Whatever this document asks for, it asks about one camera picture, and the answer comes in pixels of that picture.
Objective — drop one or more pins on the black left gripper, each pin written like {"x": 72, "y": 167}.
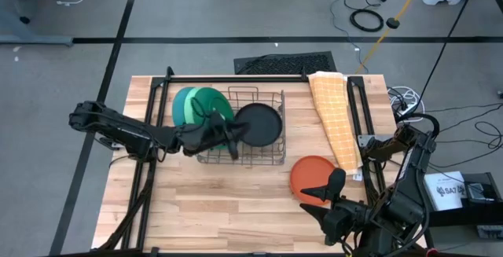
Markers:
{"x": 204, "y": 139}

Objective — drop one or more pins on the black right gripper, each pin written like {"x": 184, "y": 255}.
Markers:
{"x": 346, "y": 219}

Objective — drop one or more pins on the orange plastic plate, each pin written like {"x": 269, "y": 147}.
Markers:
{"x": 310, "y": 176}

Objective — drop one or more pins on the black plastic plate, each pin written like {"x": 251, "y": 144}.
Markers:
{"x": 261, "y": 125}

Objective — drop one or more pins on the teal plastic plate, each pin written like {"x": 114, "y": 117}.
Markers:
{"x": 178, "y": 107}

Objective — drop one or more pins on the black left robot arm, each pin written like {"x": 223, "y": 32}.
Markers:
{"x": 118, "y": 129}

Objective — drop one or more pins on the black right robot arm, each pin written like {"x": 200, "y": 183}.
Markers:
{"x": 404, "y": 206}

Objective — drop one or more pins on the yellow checked dish towel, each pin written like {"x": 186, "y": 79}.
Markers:
{"x": 334, "y": 119}

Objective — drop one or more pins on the black rubber floor mat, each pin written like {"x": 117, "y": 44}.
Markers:
{"x": 287, "y": 63}

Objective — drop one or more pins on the white printed box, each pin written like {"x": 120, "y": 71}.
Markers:
{"x": 444, "y": 190}

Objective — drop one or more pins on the black electronics box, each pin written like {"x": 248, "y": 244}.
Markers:
{"x": 487, "y": 210}

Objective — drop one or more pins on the grey desk base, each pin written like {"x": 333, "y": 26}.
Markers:
{"x": 35, "y": 39}

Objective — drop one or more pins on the black aluminium table frame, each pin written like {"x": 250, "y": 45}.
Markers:
{"x": 236, "y": 79}

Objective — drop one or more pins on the grey metal bracket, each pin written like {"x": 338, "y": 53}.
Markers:
{"x": 367, "y": 140}

